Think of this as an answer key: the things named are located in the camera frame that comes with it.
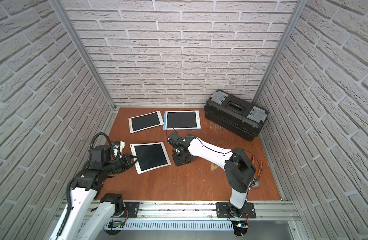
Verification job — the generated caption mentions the white drawing tablet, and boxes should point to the white drawing tablet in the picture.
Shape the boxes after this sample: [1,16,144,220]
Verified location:
[130,142,171,175]
[129,111,164,134]

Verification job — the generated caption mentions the blue-edged drawing tablet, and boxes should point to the blue-edged drawing tablet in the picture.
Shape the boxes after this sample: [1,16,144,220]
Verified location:
[164,111,201,131]

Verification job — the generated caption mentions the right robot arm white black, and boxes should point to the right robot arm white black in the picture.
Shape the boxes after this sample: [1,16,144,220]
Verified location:
[168,133,256,211]

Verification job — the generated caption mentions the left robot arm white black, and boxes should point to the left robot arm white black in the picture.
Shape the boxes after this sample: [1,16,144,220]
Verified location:
[50,141,138,240]

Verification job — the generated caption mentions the black toolbox grey latches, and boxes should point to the black toolbox grey latches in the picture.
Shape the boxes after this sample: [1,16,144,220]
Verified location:
[204,90,269,141]

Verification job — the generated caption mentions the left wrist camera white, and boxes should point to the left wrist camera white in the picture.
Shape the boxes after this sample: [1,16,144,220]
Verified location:
[111,141,125,160]

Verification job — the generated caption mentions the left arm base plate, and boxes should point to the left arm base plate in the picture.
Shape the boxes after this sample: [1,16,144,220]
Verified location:
[97,201,140,219]

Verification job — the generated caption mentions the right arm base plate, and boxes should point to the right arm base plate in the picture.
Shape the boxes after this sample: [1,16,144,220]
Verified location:
[216,202,257,219]

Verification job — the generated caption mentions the orange handled pliers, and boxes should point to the orange handled pliers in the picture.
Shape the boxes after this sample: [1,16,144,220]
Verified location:
[250,156,264,188]

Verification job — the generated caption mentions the aluminium mounting rail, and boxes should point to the aluminium mounting rail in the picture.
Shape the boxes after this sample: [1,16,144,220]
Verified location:
[124,201,300,221]

